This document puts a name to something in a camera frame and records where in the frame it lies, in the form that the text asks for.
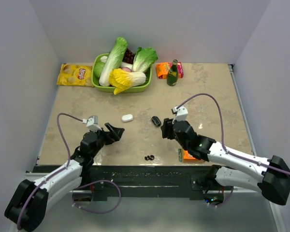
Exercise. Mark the white earbud charging case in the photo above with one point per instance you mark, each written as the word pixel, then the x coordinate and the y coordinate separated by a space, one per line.
pixel 127 118

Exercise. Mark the tall green napa cabbage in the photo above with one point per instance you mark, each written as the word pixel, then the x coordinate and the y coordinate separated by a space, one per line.
pixel 113 61

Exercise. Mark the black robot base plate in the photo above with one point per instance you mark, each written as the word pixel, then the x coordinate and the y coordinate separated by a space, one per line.
pixel 150 182

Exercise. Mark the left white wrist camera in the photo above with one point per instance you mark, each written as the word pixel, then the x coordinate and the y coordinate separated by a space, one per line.
pixel 91 123

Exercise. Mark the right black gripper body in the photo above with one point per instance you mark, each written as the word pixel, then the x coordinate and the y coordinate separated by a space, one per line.
pixel 168 132

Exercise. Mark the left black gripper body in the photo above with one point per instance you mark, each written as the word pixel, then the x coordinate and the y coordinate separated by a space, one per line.
pixel 103 139

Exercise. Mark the green glass bottle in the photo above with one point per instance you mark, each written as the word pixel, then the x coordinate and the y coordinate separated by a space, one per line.
pixel 172 75

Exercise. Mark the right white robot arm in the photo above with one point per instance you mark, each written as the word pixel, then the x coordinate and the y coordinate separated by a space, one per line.
pixel 270 177

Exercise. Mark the orange snack box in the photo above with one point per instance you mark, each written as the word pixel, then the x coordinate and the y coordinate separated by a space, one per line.
pixel 162 69

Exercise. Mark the yellow napa cabbage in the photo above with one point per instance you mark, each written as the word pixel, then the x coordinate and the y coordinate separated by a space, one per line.
pixel 122 80

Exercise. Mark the aluminium rail right edge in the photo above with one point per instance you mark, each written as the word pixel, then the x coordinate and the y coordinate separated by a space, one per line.
pixel 231 66

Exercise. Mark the yellow Lays chips bag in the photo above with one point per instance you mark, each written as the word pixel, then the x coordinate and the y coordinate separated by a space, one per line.
pixel 75 75

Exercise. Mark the pink snack box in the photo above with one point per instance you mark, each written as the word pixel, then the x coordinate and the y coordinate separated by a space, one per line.
pixel 180 70

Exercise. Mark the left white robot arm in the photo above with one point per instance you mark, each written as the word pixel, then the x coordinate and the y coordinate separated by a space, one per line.
pixel 32 199

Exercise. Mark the black earbud charging case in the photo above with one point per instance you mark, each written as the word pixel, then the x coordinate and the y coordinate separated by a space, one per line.
pixel 156 121

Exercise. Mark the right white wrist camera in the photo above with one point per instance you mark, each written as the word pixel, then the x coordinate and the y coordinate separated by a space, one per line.
pixel 180 113

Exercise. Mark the orange sponge pack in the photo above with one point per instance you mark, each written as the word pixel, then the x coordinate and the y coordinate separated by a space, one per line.
pixel 186 157

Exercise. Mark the green round cabbage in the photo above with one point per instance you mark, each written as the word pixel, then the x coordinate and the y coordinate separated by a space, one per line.
pixel 98 68

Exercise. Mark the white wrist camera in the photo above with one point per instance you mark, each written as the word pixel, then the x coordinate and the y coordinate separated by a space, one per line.
pixel 91 123
pixel 180 113

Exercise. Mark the dark red grapes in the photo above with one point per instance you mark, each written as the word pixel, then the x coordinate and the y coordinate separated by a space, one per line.
pixel 128 57

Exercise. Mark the aluminium front rail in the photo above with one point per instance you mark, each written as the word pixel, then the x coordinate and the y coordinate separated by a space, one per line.
pixel 35 176

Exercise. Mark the green lettuce leaf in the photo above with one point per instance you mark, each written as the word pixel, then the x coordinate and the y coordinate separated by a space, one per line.
pixel 143 59

